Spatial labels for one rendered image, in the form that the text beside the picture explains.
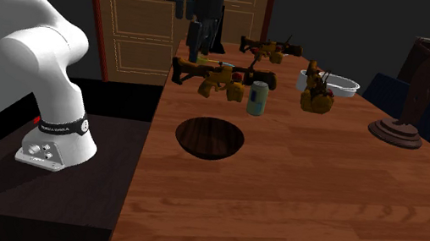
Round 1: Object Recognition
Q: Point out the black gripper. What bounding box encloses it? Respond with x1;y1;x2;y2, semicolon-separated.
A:
183;0;227;66

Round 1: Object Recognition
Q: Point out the black upright object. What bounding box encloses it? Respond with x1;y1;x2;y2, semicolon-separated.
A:
208;3;234;56

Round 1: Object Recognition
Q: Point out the green and blue pen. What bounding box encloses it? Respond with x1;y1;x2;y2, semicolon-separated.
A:
196;54;238;69

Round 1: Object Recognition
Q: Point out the large yellow brown toy gun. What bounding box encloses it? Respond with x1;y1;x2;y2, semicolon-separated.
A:
167;46;281;108

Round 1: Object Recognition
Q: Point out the brown panelled door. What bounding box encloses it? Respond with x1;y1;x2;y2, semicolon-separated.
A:
70;0;277;104

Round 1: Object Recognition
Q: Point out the pale green drink can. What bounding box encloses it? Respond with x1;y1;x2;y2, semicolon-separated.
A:
245;79;271;118

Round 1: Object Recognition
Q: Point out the dark wooden bowl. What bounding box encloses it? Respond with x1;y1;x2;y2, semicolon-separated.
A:
171;112;248;166

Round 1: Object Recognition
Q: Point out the upright yellow brown toy gun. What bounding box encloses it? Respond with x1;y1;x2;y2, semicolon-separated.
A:
297;58;340;117

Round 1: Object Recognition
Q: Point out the white bowl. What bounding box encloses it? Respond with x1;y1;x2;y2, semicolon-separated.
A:
295;68;362;101

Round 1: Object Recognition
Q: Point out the wooden table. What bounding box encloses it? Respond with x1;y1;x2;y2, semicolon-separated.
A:
107;29;430;241

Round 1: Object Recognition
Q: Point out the blue chair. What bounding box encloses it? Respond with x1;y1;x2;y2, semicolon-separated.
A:
356;70;430;142

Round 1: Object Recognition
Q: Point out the dark robot stand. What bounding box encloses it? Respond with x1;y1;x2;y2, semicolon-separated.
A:
0;101;154;241

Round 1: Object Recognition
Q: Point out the brown figure statue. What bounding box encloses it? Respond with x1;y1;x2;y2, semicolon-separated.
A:
365;2;430;153

